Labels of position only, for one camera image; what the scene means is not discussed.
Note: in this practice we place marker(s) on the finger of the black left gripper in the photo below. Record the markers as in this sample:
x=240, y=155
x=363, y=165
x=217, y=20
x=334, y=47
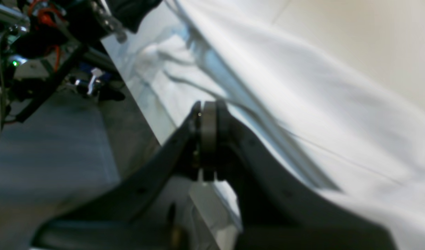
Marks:
x=130, y=13

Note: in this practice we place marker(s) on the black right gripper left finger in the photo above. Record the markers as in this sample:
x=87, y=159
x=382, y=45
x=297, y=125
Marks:
x=114, y=221

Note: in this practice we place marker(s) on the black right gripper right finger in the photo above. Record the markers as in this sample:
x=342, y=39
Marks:
x=277, y=210

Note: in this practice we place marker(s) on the white t-shirt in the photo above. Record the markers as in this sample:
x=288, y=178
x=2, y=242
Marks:
x=334, y=88

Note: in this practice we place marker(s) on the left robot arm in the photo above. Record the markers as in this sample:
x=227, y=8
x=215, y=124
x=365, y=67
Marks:
x=45, y=42

